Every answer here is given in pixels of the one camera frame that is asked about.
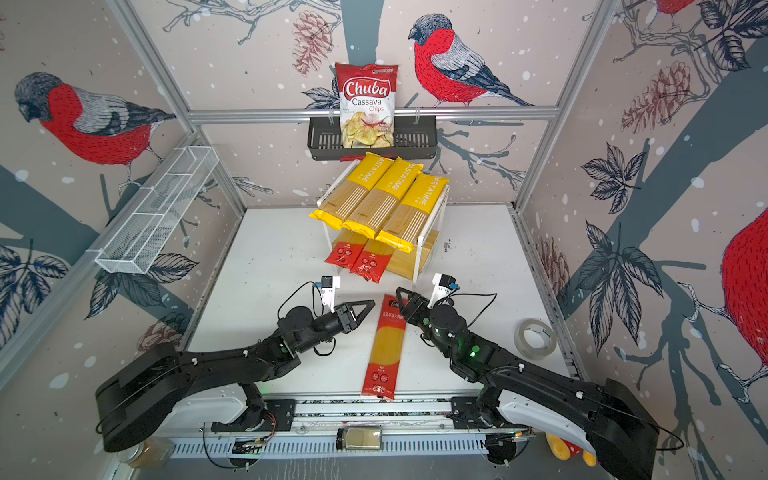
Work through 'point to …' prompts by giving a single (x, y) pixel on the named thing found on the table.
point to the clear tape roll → (525, 349)
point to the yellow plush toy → (565, 450)
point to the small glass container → (359, 438)
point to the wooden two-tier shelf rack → (403, 264)
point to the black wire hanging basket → (415, 139)
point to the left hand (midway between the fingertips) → (372, 309)
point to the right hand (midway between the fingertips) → (395, 299)
